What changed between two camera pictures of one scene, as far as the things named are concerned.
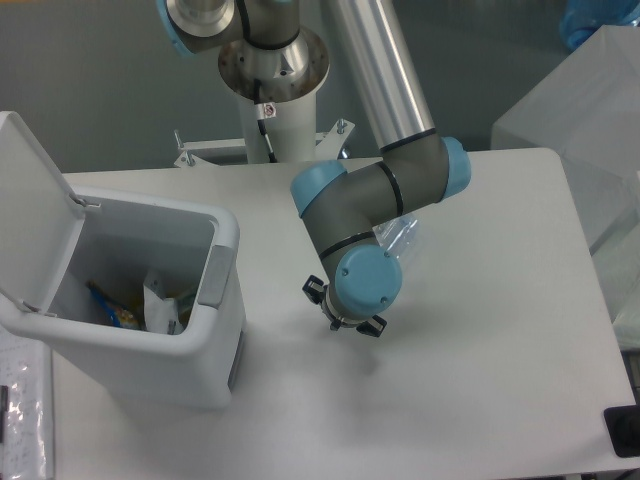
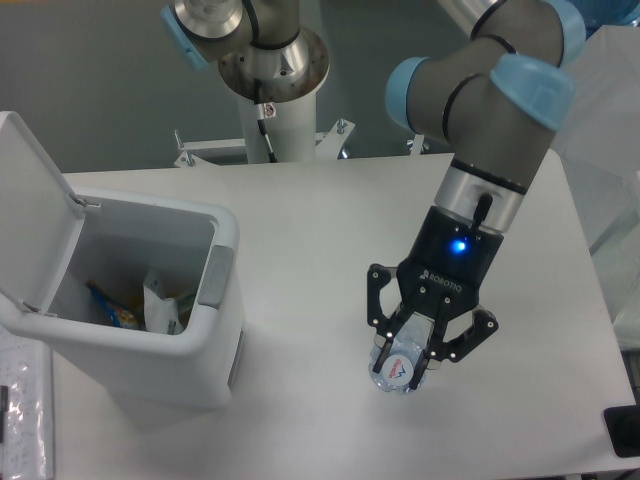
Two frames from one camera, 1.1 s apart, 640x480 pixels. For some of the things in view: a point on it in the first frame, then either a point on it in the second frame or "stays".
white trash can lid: (40, 219) stays
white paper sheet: (26, 371) stays
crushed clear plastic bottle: (395, 236) -> (403, 356)
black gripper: (315, 289) -> (451, 255)
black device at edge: (623, 427) stays
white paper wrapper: (160, 312) stays
